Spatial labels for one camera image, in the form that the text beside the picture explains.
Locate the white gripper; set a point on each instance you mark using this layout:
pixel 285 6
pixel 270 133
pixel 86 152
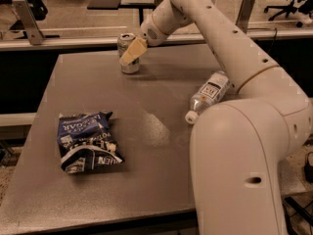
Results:
pixel 151 33

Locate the silver green 7up can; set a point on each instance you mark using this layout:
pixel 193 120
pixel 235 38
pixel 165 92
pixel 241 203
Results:
pixel 128 64

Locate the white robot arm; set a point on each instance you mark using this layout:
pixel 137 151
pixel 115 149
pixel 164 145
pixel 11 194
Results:
pixel 236 145

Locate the blue chip bag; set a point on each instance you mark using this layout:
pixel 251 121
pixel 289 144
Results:
pixel 85 142

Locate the clear plastic water bottle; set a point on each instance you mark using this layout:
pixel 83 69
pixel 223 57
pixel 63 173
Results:
pixel 209 94

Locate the dark chair far left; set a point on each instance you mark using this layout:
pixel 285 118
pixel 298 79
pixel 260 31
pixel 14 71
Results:
pixel 38 10

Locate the black adapter on floor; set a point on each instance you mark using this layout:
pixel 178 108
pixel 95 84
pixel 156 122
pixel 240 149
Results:
pixel 308 169

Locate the metal rail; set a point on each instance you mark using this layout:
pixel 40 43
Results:
pixel 73 44

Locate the right metal bracket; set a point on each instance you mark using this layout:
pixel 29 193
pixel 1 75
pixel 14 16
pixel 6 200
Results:
pixel 244 14

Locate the metal bracket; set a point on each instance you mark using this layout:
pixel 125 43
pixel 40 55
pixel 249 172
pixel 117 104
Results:
pixel 244 14
pixel 33 32

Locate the left metal bracket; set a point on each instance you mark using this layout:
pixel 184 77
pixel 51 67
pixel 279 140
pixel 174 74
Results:
pixel 33 32

